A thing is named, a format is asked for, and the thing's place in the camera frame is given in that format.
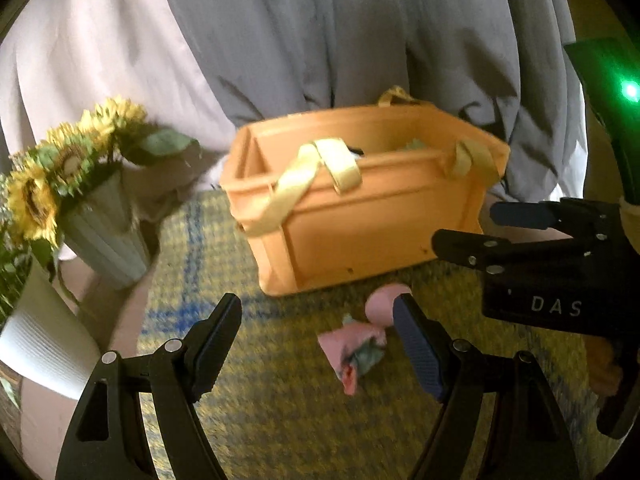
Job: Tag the pink patterned cloth pouch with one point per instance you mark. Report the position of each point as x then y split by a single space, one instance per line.
350 345

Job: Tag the pale pink curtain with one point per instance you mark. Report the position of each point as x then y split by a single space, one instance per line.
90 45

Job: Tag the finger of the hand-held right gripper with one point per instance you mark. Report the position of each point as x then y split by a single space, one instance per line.
525 214
480 250

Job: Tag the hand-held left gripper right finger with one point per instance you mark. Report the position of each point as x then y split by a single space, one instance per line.
420 355

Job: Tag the person's right hand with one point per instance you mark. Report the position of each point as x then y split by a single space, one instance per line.
602 360

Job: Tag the grey curtain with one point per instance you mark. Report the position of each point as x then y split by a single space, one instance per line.
350 25

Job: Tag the sunflower bouquet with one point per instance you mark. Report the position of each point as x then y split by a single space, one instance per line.
65 160

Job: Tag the yellow blue plaid mat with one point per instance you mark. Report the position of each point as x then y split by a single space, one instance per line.
280 410

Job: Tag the grey-green ribbed vase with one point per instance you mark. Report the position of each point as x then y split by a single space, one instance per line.
107 240

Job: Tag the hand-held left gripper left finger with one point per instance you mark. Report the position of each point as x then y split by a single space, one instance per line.
212 345

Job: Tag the pink round soft toy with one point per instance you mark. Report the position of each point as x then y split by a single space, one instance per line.
382 305

